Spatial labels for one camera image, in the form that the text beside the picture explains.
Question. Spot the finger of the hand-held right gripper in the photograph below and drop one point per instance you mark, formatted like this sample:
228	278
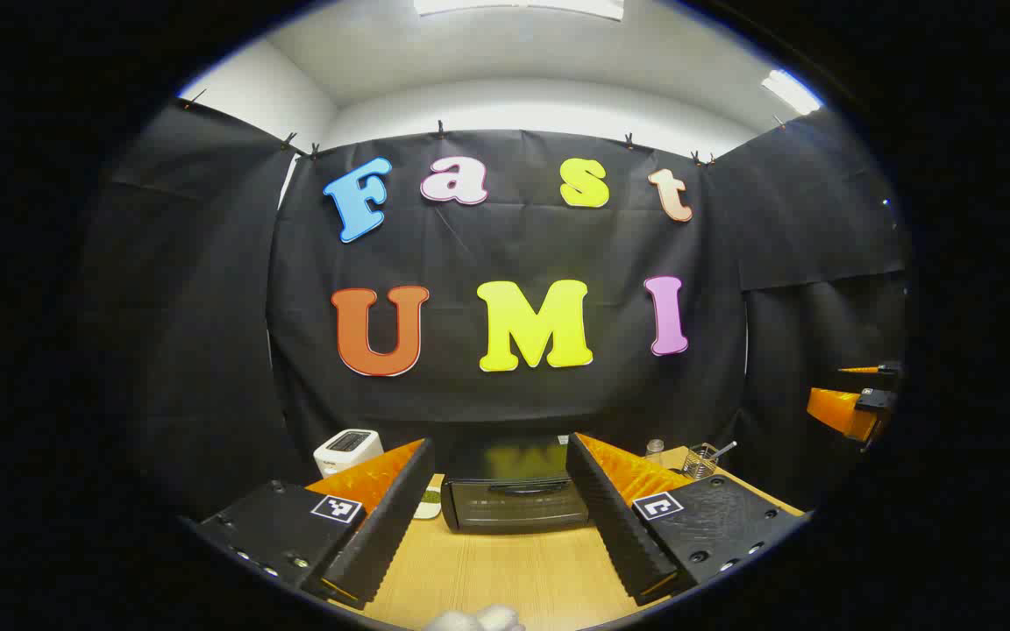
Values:
838	412
882	370

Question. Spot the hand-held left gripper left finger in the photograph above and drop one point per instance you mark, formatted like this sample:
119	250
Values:
382	535

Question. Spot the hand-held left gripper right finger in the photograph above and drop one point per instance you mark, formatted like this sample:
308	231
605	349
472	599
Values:
615	526

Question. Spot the black electric oven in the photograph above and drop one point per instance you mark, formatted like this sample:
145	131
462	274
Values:
514	504

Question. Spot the white divided snack plate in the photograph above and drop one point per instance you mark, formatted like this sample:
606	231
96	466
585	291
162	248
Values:
429	504

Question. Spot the clear glass bottle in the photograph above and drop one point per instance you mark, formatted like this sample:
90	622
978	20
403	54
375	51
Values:
654	452

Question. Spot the white toaster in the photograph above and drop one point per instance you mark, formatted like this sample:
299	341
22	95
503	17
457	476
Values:
345	449

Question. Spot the clear square holder cup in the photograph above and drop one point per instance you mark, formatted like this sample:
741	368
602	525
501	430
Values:
698	464

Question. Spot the silver spoon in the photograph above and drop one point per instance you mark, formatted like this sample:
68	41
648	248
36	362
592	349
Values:
722	450

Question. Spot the ceiling light panel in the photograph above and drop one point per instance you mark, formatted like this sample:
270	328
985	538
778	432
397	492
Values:
522	7
790	92

